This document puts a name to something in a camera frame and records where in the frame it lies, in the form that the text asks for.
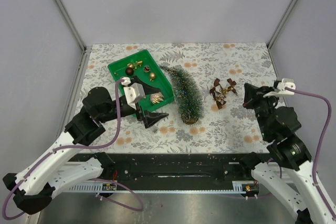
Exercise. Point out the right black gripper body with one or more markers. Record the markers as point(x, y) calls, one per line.
point(265, 106)

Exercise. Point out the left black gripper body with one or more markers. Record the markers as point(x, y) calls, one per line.
point(129, 109)

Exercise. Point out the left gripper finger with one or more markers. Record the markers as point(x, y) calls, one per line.
point(148, 90)
point(151, 118)

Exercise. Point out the green plastic tray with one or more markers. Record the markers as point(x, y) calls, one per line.
point(117, 70)

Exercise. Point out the brown ribbon pinecone ornament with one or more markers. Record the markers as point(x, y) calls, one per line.
point(219, 93)

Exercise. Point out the small green christmas tree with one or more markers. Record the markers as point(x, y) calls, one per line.
point(187, 94)

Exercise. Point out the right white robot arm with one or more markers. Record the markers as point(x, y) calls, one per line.
point(309, 202)

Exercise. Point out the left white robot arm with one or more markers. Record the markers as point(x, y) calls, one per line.
point(96, 126)

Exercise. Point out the gold striped bauble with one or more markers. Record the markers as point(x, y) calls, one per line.
point(156, 98)

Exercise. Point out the gold small ball ornament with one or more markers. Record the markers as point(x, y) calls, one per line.
point(152, 76)

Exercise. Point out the small pinecone ornament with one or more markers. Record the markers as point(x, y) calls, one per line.
point(146, 69)

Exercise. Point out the dark brown ball ornament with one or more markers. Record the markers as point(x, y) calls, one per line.
point(129, 71)

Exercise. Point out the gold bell green ornament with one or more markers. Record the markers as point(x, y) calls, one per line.
point(135, 64)

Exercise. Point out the floral patterned table mat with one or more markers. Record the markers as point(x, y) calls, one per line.
point(206, 115)

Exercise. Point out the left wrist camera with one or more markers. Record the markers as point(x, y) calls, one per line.
point(133, 90)

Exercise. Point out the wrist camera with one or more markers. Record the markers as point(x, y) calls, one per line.
point(282, 87)
point(133, 90)

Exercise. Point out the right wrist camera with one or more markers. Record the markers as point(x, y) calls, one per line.
point(282, 87)

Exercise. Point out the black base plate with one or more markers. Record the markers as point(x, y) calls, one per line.
point(176, 167)

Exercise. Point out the white slotted cable duct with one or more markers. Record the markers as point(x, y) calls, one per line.
point(141, 187)

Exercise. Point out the right aluminium frame post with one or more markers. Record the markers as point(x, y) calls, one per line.
point(288, 11)

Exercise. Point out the aluminium frame post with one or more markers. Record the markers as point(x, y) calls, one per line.
point(288, 11)
point(66, 17)

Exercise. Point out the left aluminium frame post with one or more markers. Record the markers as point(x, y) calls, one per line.
point(66, 17)

